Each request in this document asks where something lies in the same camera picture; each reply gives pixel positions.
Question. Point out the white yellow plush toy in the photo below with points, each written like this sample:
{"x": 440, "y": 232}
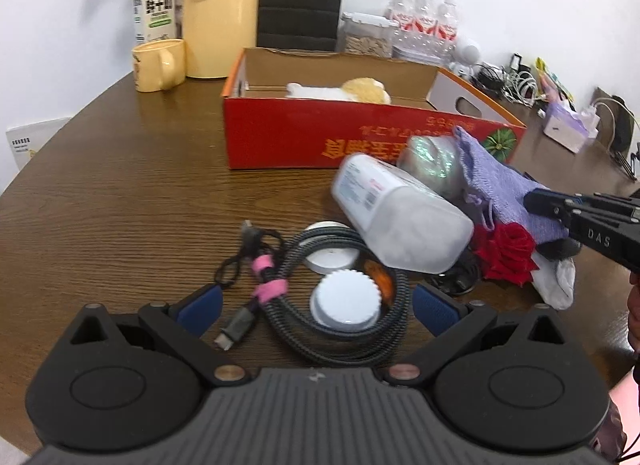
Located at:
{"x": 360, "y": 90}

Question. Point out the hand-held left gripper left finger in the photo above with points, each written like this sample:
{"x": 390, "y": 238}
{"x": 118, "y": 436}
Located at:
{"x": 202, "y": 302}

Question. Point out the white booklet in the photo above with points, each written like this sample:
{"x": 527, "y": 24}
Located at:
{"x": 35, "y": 140}

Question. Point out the white sock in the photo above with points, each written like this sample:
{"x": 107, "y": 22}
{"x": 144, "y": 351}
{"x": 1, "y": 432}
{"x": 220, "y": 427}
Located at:
{"x": 557, "y": 280}

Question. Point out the yellow thermos jug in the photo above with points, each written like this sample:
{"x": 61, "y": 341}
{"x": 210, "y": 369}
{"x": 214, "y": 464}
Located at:
{"x": 220, "y": 15}

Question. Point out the yellow green snack packet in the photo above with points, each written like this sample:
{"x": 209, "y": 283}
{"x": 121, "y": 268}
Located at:
{"x": 552, "y": 80}

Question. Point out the white robot toy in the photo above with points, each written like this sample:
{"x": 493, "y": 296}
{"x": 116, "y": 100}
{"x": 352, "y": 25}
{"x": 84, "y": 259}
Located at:
{"x": 467, "y": 55}

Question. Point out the brown paper bag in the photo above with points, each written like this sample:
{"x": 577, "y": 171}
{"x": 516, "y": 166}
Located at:
{"x": 617, "y": 120}

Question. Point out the white bottle cap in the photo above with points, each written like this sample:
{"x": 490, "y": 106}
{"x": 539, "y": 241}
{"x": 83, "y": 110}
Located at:
{"x": 330, "y": 257}

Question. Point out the clear cotton container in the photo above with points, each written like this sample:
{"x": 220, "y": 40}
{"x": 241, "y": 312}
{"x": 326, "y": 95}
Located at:
{"x": 405, "y": 215}

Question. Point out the black charger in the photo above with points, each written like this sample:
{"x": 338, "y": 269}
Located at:
{"x": 517, "y": 64}

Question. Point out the white ridged lid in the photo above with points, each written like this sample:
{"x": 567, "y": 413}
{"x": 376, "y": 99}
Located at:
{"x": 345, "y": 300}

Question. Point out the red cardboard box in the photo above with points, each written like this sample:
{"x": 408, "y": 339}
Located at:
{"x": 280, "y": 135}

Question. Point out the iridescent glitter bag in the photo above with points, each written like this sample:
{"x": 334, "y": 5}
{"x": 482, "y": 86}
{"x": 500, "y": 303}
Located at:
{"x": 435, "y": 160}

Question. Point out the red rose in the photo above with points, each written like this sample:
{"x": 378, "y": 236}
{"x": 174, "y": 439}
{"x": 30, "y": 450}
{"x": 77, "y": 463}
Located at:
{"x": 510, "y": 250}

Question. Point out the clear seed container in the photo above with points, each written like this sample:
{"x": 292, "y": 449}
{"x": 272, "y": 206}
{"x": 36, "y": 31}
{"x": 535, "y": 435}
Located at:
{"x": 365, "y": 37}

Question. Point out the white milk carton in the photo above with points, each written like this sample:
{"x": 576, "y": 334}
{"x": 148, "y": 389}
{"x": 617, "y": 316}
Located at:
{"x": 152, "y": 5}

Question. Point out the purple tissue pack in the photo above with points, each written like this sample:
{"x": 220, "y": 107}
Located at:
{"x": 567, "y": 127}

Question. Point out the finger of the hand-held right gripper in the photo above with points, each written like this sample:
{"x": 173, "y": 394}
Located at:
{"x": 542, "y": 200}
{"x": 570, "y": 219}

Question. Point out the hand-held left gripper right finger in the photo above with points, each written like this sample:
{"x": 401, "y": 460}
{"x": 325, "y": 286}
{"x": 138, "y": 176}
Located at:
{"x": 435, "y": 307}

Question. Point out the yellow mug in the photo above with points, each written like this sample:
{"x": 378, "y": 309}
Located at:
{"x": 152, "y": 65}

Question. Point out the purple knit cloth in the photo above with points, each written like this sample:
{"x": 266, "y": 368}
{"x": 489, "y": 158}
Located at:
{"x": 500, "y": 190}

